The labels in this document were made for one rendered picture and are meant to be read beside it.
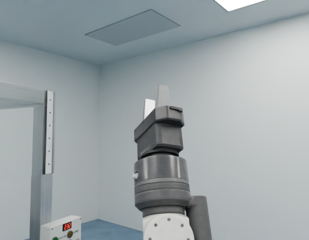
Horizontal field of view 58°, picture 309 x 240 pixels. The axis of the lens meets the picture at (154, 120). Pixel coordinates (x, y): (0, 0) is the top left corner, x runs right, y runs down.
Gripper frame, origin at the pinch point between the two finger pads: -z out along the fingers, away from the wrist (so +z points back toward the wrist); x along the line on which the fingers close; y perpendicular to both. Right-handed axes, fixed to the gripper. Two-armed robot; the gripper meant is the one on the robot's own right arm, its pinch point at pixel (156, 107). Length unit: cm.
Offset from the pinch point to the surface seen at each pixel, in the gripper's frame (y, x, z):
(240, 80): -216, -172, -177
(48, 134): 12, -72, -23
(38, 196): 12, -81, 0
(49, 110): 14, -68, -33
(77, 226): -5, -89, 10
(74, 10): -6, -186, -225
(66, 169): -51, -433, -124
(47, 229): 7, -81, 12
